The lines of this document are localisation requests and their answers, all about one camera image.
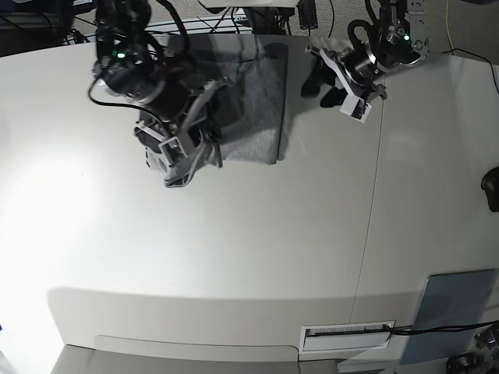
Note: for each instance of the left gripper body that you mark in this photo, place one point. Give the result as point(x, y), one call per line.
point(361, 66)

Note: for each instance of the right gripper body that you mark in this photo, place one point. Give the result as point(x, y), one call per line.
point(159, 128)

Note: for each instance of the grey T-shirt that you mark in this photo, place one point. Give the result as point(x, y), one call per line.
point(246, 117)

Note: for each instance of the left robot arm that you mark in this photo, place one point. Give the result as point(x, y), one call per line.
point(389, 40)

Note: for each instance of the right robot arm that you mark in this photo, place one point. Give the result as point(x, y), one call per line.
point(129, 55)

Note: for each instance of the black aluminium extrusion bar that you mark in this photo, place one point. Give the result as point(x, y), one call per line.
point(307, 14)

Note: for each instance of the black office chair armrest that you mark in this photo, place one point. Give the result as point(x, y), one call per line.
point(490, 185)

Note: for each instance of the blue-grey flat pad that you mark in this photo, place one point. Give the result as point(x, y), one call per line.
point(449, 299)

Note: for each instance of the white slotted label plate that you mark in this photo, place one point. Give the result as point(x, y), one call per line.
point(344, 337)

